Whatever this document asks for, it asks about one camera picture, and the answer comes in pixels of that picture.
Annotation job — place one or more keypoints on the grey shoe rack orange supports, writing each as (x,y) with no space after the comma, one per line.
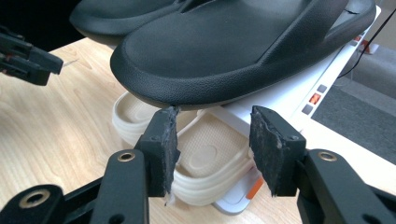
(289,93)

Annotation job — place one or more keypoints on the white and orange object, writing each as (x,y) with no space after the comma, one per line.
(370,48)

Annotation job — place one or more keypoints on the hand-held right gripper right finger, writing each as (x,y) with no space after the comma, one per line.
(277,149)

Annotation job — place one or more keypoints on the dark grey floor mat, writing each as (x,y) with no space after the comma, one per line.
(358,127)

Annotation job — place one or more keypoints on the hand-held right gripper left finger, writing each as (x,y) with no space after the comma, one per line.
(160,152)

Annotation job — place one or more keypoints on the black slipper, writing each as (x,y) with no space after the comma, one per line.
(202,56)
(109,18)

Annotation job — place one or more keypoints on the white clog shoe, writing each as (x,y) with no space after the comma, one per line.
(130,112)
(211,149)

